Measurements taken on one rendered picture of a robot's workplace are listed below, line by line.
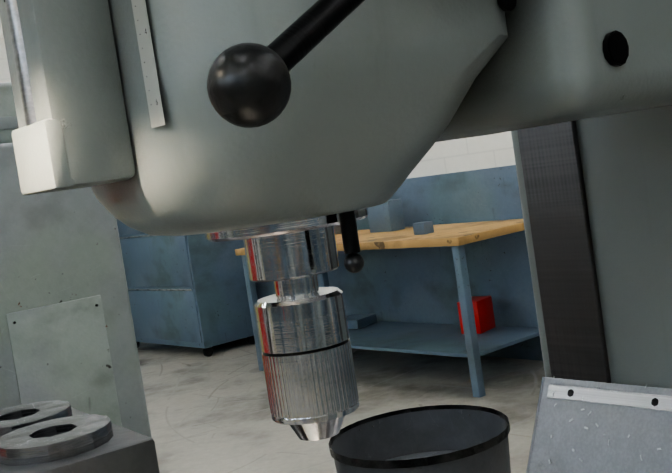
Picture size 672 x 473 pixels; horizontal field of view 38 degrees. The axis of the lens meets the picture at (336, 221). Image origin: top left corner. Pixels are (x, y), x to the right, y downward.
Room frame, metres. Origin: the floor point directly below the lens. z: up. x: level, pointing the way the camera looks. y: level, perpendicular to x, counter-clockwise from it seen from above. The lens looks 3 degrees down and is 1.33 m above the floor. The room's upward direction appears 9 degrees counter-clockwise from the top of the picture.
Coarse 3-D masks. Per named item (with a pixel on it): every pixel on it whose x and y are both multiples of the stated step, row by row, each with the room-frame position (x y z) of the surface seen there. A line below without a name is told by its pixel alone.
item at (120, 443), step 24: (24, 408) 0.86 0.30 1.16; (48, 408) 0.85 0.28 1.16; (72, 408) 0.89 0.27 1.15; (0, 432) 0.79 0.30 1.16; (24, 432) 0.76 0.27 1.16; (48, 432) 0.77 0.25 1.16; (72, 432) 0.74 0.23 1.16; (96, 432) 0.74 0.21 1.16; (120, 432) 0.77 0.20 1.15; (0, 456) 0.73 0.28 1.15; (24, 456) 0.71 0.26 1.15; (48, 456) 0.71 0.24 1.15; (72, 456) 0.72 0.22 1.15; (96, 456) 0.71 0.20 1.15; (120, 456) 0.72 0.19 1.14; (144, 456) 0.73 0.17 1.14
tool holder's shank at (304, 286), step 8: (288, 280) 0.49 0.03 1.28; (296, 280) 0.49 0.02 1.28; (304, 280) 0.49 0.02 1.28; (312, 280) 0.50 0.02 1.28; (280, 288) 0.50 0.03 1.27; (288, 288) 0.49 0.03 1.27; (296, 288) 0.49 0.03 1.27; (304, 288) 0.49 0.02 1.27; (312, 288) 0.50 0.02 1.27; (280, 296) 0.50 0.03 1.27; (288, 296) 0.49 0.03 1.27; (296, 296) 0.49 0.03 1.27
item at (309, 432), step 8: (344, 416) 0.50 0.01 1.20; (312, 424) 0.49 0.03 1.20; (320, 424) 0.49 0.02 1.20; (328, 424) 0.49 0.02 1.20; (336, 424) 0.49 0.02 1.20; (296, 432) 0.50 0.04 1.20; (304, 432) 0.49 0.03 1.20; (312, 432) 0.49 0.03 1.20; (320, 432) 0.49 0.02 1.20; (328, 432) 0.49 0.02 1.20; (336, 432) 0.50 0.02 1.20; (304, 440) 0.50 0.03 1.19; (312, 440) 0.49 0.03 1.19
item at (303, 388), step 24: (336, 312) 0.49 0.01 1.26; (264, 336) 0.49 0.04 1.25; (288, 336) 0.48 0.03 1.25; (312, 336) 0.48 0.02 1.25; (336, 336) 0.49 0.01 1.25; (264, 360) 0.50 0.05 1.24; (288, 360) 0.48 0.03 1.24; (312, 360) 0.48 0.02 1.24; (336, 360) 0.49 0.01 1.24; (288, 384) 0.48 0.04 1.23; (312, 384) 0.48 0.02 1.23; (336, 384) 0.49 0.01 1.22; (288, 408) 0.48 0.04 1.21; (312, 408) 0.48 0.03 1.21; (336, 408) 0.48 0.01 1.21
